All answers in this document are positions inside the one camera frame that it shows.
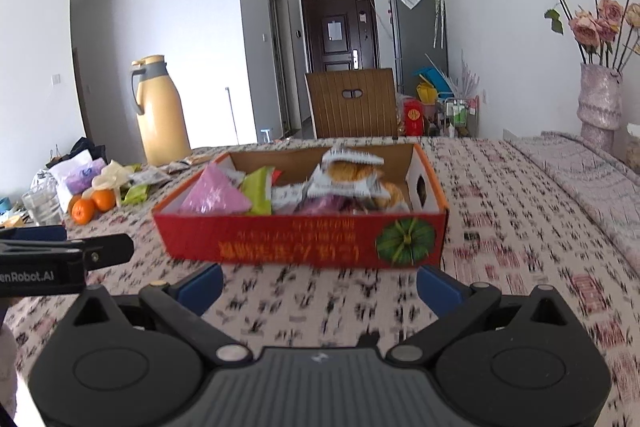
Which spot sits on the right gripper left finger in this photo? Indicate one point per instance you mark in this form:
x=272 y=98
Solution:
x=200 y=290

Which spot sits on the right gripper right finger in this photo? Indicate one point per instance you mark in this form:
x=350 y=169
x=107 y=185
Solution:
x=440 y=292

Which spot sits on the pink snack packet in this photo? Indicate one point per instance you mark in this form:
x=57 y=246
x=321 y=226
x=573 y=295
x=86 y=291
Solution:
x=214 y=194

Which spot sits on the long green snack bar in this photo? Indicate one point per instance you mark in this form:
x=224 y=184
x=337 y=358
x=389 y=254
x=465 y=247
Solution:
x=257 y=188

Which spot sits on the white cracker snack packet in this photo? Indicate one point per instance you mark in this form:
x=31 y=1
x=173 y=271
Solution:
x=348 y=173

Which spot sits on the orange cracker snack packet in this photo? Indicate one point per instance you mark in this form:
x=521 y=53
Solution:
x=390 y=199

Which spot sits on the drinking glass with goji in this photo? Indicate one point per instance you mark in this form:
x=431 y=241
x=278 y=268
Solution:
x=43 y=207

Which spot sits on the front orange mandarin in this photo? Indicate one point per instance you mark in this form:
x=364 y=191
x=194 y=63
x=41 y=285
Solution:
x=83 y=211

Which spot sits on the orange mandarin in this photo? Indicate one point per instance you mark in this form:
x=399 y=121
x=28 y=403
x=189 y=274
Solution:
x=83 y=211
x=72 y=202
x=104 y=200

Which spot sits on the purple tissue pack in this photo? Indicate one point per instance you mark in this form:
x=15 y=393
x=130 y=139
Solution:
x=74 y=175

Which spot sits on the rear orange mandarin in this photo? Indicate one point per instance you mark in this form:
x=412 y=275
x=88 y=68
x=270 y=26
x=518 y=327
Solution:
x=104 y=200

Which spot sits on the red cardboard pumpkin box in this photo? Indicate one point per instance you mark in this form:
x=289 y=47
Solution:
x=374 y=240

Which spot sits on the calligraphy print tablecloth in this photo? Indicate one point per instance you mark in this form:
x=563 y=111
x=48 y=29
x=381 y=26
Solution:
x=510 y=225

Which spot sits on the cream artificial flower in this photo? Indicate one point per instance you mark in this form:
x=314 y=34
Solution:
x=112 y=178

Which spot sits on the white barcode snack packet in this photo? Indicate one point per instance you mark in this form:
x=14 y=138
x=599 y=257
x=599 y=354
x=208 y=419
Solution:
x=150 y=176

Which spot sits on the black bag on chair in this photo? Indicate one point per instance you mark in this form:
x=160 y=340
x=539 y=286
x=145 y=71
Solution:
x=82 y=145

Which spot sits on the yellow thermos jug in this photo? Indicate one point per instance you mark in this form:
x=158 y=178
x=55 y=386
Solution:
x=159 y=112

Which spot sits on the brown wooden chair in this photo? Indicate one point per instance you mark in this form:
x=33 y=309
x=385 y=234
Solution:
x=353 y=103

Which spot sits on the pink textured flower vase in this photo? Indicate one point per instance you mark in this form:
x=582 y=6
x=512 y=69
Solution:
x=600 y=105

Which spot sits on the dark brown entrance door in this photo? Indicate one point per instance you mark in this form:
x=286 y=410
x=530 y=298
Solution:
x=340 y=35

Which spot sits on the grey refrigerator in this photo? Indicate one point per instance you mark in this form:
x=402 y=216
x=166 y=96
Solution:
x=420 y=40

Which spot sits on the metal wire storage cart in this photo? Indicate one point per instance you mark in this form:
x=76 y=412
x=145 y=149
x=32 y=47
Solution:
x=459 y=117

